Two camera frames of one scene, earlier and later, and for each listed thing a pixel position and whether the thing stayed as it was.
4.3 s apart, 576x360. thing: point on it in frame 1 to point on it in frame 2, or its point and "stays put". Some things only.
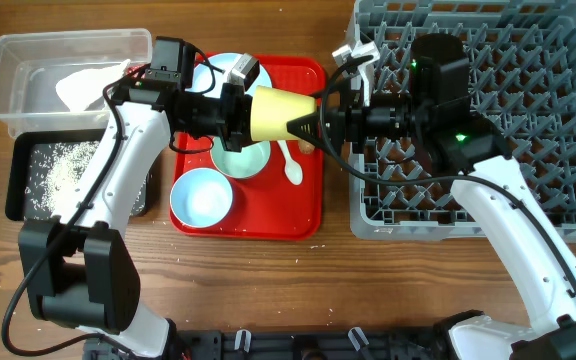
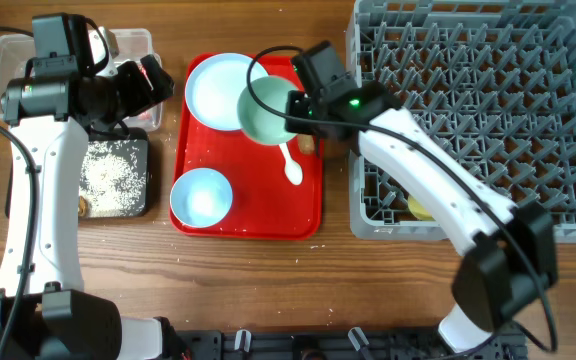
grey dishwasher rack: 537,69 stays put
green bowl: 249,162 to 259,123
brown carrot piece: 305,147 stays put
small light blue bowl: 201,197 stays put
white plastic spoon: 292,168 stays put
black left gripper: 232,117 to 130,73
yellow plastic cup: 271,110 to 418,211
